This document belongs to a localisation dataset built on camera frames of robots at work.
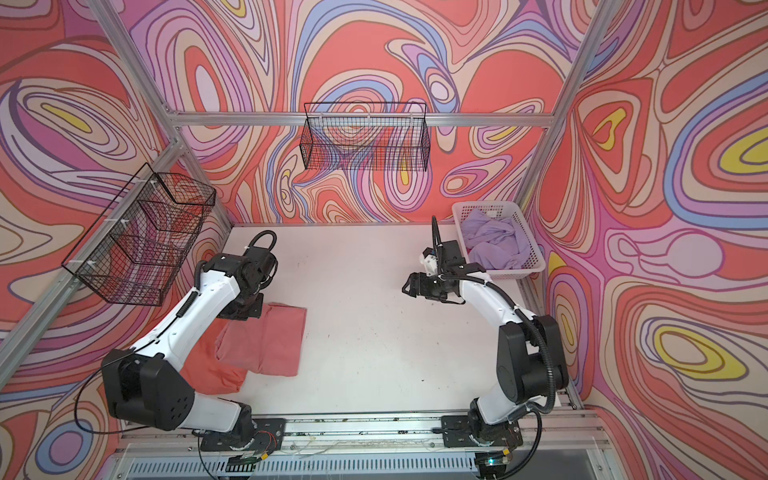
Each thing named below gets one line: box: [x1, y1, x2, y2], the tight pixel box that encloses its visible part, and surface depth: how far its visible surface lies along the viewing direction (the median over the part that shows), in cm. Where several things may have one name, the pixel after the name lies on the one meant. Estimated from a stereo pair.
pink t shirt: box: [215, 302, 307, 377], surface depth 84 cm
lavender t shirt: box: [461, 209, 530, 270], surface depth 109 cm
